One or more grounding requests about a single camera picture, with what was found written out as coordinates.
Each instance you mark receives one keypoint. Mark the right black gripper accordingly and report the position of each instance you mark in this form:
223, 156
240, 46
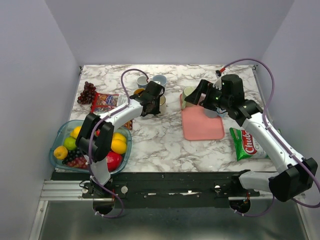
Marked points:
204, 87

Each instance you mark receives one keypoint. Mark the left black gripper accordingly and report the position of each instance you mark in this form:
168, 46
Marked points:
156, 111

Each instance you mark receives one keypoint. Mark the light green mug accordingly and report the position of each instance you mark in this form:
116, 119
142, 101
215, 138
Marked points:
186, 92

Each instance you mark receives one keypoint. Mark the cream mug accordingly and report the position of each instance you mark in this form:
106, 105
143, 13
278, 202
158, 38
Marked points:
162, 105

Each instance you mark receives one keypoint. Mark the blue butterfly mug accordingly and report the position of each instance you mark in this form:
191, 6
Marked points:
138, 91

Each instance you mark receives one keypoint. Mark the dark blue-grey mug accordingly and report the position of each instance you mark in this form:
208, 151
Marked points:
142, 82

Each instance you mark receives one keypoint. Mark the grey-blue mug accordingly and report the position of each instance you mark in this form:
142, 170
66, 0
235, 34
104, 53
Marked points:
160, 79

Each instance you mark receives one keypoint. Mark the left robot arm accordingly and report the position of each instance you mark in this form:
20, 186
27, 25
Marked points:
95, 137

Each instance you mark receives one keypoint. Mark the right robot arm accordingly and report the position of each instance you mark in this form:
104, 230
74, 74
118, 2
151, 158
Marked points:
295, 174

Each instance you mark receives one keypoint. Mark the light blue faceted mug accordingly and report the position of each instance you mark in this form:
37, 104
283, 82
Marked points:
215, 113

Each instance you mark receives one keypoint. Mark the pink tray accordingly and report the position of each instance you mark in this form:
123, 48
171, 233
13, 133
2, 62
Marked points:
196, 126

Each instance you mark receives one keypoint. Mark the yellow lemon upper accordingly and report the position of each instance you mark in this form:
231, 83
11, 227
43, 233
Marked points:
119, 136

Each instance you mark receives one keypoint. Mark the yellow lemon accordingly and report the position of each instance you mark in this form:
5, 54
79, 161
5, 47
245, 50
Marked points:
118, 146
119, 136

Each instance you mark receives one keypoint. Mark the red candy bag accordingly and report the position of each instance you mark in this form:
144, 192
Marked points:
104, 102

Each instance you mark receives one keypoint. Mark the yellow lemon lower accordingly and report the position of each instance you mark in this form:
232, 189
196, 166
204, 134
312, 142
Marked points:
118, 146

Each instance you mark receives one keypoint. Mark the dark grapes on table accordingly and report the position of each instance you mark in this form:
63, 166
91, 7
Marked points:
88, 94

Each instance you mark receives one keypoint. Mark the red dragon fruit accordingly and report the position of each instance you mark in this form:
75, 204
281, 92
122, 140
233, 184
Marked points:
113, 160

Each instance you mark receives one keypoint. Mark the green cassava chips bag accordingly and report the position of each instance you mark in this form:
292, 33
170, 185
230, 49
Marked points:
246, 146

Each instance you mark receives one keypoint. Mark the orange fruit upper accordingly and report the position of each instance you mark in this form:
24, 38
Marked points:
75, 132

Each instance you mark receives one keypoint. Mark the green fruit in bowl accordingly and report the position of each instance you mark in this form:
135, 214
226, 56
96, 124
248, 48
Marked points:
70, 143

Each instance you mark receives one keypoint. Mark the teal plastic fruit bowl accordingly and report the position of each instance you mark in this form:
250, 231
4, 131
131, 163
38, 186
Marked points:
64, 132

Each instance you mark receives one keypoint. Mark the purple grapes in bowl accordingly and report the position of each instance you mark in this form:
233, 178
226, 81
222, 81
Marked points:
75, 159

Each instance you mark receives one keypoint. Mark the orange fruit in bowl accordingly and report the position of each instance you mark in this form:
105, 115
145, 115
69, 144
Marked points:
60, 152

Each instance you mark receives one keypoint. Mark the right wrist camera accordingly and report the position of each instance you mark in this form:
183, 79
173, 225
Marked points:
219, 72

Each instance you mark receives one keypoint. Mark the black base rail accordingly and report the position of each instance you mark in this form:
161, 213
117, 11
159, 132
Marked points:
163, 190

